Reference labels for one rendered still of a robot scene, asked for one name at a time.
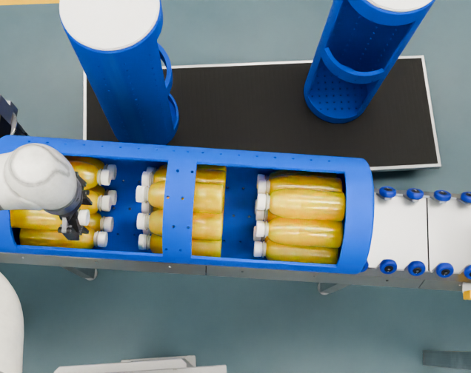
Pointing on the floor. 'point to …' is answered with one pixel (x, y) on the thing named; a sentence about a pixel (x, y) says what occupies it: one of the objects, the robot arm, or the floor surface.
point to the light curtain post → (455, 360)
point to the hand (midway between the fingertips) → (81, 214)
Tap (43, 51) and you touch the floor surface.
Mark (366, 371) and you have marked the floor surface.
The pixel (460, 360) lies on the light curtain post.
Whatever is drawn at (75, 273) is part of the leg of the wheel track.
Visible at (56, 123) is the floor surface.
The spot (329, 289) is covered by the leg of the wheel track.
